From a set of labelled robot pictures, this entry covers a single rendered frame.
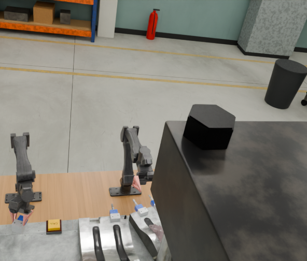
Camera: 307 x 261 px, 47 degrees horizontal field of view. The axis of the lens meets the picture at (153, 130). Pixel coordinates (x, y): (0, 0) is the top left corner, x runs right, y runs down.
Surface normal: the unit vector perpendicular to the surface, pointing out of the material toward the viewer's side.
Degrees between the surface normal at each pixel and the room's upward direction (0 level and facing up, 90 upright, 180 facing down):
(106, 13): 90
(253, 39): 90
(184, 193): 90
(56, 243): 0
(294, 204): 0
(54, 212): 0
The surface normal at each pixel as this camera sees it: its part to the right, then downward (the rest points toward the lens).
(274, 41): 0.15, 0.58
